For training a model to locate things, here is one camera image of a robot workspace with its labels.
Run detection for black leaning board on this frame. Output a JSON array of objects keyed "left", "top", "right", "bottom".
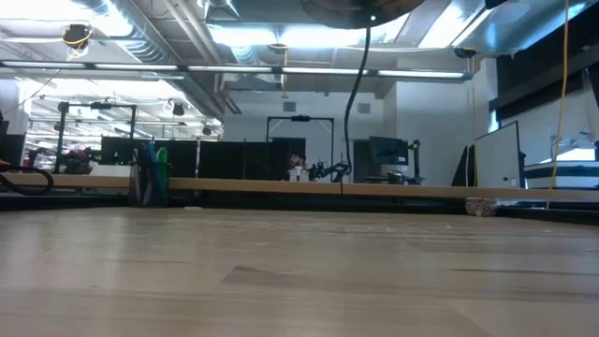
[{"left": 450, "top": 143, "right": 476, "bottom": 188}]

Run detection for yellow cable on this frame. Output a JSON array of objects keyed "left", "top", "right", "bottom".
[{"left": 546, "top": 0, "right": 571, "bottom": 211}]

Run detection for black ceiling device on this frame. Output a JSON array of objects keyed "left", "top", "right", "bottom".
[{"left": 61, "top": 22, "right": 95, "bottom": 51}]

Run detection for black partition panels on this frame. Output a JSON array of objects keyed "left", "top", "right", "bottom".
[{"left": 100, "top": 135, "right": 308, "bottom": 183}]

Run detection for person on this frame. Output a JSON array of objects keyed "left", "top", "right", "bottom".
[
  {"left": 288, "top": 153, "right": 306, "bottom": 183},
  {"left": 64, "top": 147, "right": 95, "bottom": 175}
]

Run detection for beige wooden desk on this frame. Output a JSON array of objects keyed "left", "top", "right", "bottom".
[{"left": 0, "top": 172, "right": 599, "bottom": 203}]

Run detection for small patterned cup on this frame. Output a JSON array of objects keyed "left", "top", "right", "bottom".
[{"left": 464, "top": 197, "right": 499, "bottom": 218}]

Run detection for dark computer monitor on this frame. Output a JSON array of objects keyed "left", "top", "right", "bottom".
[{"left": 368, "top": 136, "right": 410, "bottom": 166}]

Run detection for thin black lamp cord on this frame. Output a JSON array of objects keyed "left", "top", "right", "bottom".
[{"left": 343, "top": 18, "right": 374, "bottom": 182}]

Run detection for white table with black band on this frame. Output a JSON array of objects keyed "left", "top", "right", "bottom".
[{"left": 522, "top": 147, "right": 599, "bottom": 190}]

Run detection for thick black cable loop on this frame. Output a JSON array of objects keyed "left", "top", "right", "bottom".
[{"left": 0, "top": 164, "right": 55, "bottom": 197}]

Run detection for whiteboard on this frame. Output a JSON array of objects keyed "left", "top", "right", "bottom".
[{"left": 474, "top": 120, "right": 526, "bottom": 190}]

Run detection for silver ventilation duct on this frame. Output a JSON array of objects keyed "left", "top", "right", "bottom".
[{"left": 69, "top": 0, "right": 226, "bottom": 118}]

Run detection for black aluminium table frame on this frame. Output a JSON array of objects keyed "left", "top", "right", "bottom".
[{"left": 0, "top": 186, "right": 599, "bottom": 227}]

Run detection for black camera rig frame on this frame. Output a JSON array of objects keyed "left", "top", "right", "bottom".
[
  {"left": 53, "top": 100, "right": 139, "bottom": 175},
  {"left": 265, "top": 115, "right": 336, "bottom": 183}
]

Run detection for yellow hanging cord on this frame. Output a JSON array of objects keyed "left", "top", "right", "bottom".
[{"left": 279, "top": 46, "right": 290, "bottom": 100}]

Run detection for black pen cup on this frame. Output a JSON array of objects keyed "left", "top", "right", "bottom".
[{"left": 128, "top": 161, "right": 170, "bottom": 208}]

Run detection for long ceiling light strip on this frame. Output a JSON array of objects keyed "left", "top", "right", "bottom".
[{"left": 0, "top": 59, "right": 474, "bottom": 81}]

